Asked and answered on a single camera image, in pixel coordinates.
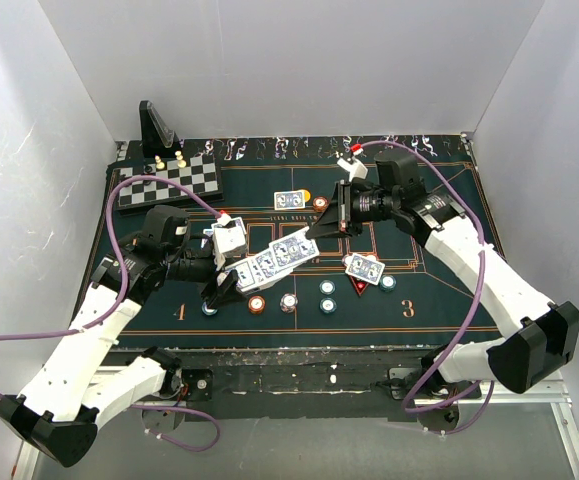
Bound blue backed card deck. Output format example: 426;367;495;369
238;227;320;281

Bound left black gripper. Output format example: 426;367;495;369
164;242;248;306

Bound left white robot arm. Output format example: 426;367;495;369
0;205;215;467

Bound orange chips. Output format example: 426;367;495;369
312;196;329;212

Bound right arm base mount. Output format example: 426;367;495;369
372;366;493;437

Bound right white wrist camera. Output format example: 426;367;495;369
337;154;368;182

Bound card near left camera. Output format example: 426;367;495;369
202;217;246;237

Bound small chess board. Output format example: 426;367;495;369
116;154;226;217

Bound cream chess pawn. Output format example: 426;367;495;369
176;151;187;169
154;156;166;170

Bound card dealt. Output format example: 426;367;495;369
274;190;306;211
345;253;385;285

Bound black triangular stand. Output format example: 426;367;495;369
139;100;180;157

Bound green chips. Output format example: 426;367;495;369
379;275;397;292
201;304;218;316

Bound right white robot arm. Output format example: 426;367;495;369
307;144;579;398

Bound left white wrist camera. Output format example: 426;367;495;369
212;219;247;268

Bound red triangular dealer button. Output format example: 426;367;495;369
351;278;368;297

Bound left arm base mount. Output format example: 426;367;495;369
138;368;214;434

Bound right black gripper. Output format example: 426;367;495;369
305;180;399;238

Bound aluminium rail frame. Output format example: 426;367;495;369
11;361;579;480

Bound green poker chip stack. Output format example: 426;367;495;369
319;297;337;314

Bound orange poker chip stack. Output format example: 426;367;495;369
248;295;266;315

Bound green poker table mat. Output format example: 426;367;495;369
119;136;472;349

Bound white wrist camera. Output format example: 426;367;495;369
337;154;368;182
212;219;247;268

